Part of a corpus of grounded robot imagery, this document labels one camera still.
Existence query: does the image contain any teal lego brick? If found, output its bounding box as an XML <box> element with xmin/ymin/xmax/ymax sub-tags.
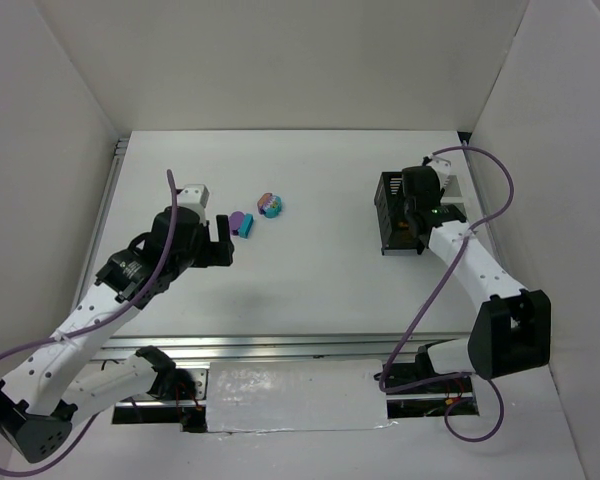
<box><xmin>238</xmin><ymin>214</ymin><xmax>254</xmax><ymax>239</ymax></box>

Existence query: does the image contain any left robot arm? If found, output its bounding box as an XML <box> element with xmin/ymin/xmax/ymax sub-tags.
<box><xmin>0</xmin><ymin>206</ymin><xmax>234</xmax><ymax>464</ymax></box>

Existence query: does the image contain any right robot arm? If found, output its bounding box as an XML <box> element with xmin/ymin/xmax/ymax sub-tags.
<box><xmin>401</xmin><ymin>166</ymin><xmax>551</xmax><ymax>380</ymax></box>

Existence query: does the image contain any black slotted container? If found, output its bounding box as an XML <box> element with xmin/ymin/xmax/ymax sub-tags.
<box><xmin>374</xmin><ymin>171</ymin><xmax>424</xmax><ymax>255</ymax></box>

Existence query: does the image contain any multicolor printed lego stack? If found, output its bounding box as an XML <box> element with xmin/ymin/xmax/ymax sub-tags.
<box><xmin>257</xmin><ymin>192</ymin><xmax>283</xmax><ymax>219</ymax></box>

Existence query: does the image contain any white slotted container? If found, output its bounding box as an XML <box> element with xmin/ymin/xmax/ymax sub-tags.
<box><xmin>441</xmin><ymin>175</ymin><xmax>475</xmax><ymax>221</ymax></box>

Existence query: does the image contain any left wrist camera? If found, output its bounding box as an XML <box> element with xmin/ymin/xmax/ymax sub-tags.
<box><xmin>177</xmin><ymin>184</ymin><xmax>210</xmax><ymax>224</ymax></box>

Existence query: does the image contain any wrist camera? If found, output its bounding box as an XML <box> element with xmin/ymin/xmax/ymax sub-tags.
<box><xmin>422</xmin><ymin>155</ymin><xmax>452</xmax><ymax>189</ymax></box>
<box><xmin>177</xmin><ymin>184</ymin><xmax>210</xmax><ymax>224</ymax></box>

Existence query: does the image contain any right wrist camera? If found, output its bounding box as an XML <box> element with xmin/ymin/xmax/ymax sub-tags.
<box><xmin>422</xmin><ymin>155</ymin><xmax>452</xmax><ymax>189</ymax></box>

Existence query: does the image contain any aluminium front rail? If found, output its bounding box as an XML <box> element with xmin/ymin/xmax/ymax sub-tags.
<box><xmin>92</xmin><ymin>333</ymin><xmax>481</xmax><ymax>362</ymax></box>

